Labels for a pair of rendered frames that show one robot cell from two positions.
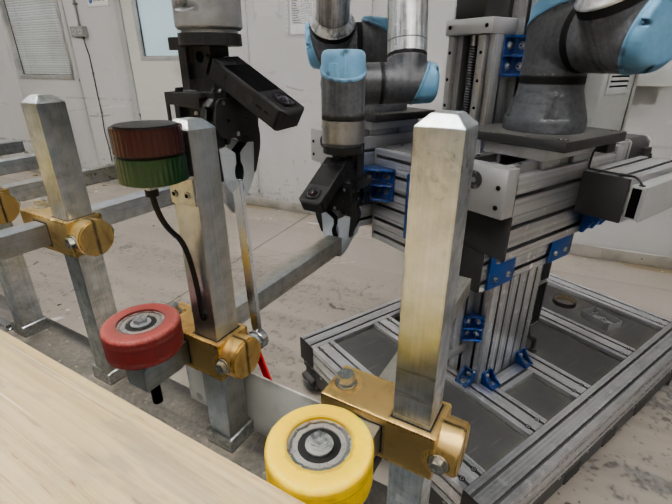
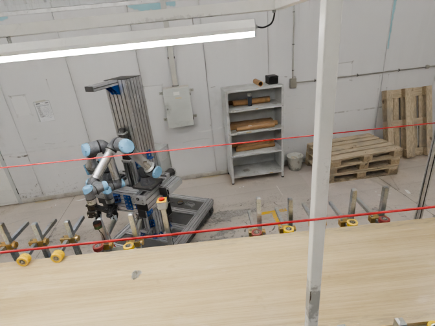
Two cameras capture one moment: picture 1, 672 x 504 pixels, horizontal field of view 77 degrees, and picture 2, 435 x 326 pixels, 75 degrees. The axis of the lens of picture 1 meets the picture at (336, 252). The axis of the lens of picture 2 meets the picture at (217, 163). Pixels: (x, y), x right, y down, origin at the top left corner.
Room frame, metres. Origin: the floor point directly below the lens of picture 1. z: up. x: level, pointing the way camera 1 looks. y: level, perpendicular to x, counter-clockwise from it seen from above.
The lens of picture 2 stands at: (-1.69, 0.27, 2.33)
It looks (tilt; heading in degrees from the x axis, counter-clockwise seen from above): 24 degrees down; 330
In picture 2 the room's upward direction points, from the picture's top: 6 degrees counter-clockwise
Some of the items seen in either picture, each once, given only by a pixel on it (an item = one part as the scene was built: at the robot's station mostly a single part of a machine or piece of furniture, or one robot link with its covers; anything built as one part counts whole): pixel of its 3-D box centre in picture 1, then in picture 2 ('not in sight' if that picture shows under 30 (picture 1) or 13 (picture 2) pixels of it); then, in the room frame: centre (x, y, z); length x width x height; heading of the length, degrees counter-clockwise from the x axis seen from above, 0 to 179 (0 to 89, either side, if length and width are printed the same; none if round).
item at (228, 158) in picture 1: (214, 178); not in sight; (0.53, 0.16, 1.02); 0.06 x 0.03 x 0.09; 60
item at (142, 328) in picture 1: (149, 361); (99, 250); (0.38, 0.21, 0.85); 0.08 x 0.08 x 0.11
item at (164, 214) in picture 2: not in sight; (167, 231); (0.16, -0.30, 0.93); 0.05 x 0.05 x 0.45; 60
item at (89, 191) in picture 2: not in sight; (89, 192); (0.55, 0.14, 1.29); 0.09 x 0.08 x 0.11; 108
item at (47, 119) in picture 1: (88, 271); (75, 244); (0.55, 0.36, 0.89); 0.03 x 0.03 x 0.48; 60
